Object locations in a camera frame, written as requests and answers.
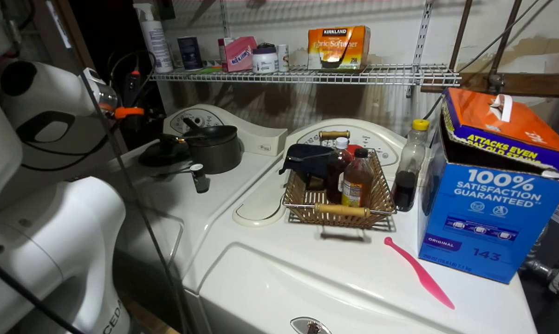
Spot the pink plastic spatula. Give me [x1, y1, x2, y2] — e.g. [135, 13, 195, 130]
[382, 235, 457, 311]

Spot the metal shelf upright rail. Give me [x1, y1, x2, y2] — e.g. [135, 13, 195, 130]
[217, 0, 232, 40]
[407, 0, 438, 100]

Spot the metal pipe frame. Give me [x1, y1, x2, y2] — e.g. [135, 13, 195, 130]
[447, 0, 544, 96]

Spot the dark liquid bottle yellow cap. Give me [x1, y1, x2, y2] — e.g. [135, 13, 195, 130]
[392, 117, 431, 213]

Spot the orange yellow cardboard box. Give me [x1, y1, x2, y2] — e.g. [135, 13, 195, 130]
[306, 24, 371, 70]

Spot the white jar dark lid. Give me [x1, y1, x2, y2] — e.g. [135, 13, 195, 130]
[251, 42, 280, 76]

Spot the white wire shelf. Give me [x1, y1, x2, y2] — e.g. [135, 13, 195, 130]
[147, 63, 464, 89]

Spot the white washing machine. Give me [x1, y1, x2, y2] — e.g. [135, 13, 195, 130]
[54, 102, 290, 334]

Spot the wooden handled utensil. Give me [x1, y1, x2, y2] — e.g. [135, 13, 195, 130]
[312, 202, 373, 219]

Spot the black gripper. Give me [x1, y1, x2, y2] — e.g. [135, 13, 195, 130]
[104, 57, 148, 122]

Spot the red capped sauce bottle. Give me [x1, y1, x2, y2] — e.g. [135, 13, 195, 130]
[336, 143, 362, 194]

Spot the blue detergent box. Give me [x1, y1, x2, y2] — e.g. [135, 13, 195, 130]
[416, 87, 559, 285]

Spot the brown bottle yellow label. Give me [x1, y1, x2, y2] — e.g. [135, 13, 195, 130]
[340, 146, 375, 209]

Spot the tall white plastic bottle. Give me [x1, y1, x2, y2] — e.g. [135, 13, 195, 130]
[134, 2, 174, 74]

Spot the small black shaker silver cap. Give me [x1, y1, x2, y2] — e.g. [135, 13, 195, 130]
[189, 163, 212, 194]

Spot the wire dish rack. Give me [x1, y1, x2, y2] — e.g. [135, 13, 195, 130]
[282, 148, 397, 233]

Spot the white dryer machine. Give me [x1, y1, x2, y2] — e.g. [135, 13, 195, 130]
[184, 117, 538, 334]

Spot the black plastic item in basket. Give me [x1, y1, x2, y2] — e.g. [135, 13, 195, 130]
[277, 143, 342, 191]

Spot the dark cylindrical can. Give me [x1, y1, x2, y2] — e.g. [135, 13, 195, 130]
[176, 35, 204, 70]

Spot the pink cardboard box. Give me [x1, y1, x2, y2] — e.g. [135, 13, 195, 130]
[217, 35, 258, 74]

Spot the black cooking pot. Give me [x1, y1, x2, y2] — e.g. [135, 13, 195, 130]
[182, 117, 243, 174]

